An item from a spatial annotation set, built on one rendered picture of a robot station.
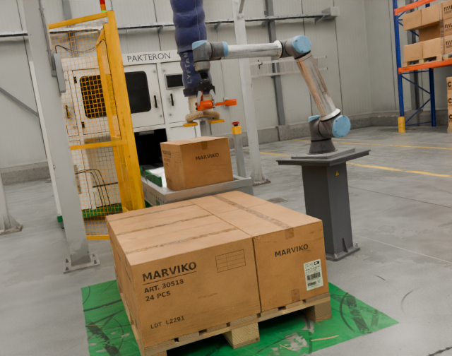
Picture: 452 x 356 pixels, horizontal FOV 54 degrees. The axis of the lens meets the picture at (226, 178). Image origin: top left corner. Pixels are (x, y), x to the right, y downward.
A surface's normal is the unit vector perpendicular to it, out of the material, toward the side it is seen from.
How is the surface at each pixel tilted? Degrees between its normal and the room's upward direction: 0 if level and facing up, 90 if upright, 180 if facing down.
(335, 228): 90
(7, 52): 90
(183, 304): 90
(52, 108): 90
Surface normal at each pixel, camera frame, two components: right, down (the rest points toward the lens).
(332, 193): 0.64, 0.04
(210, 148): 0.38, 0.10
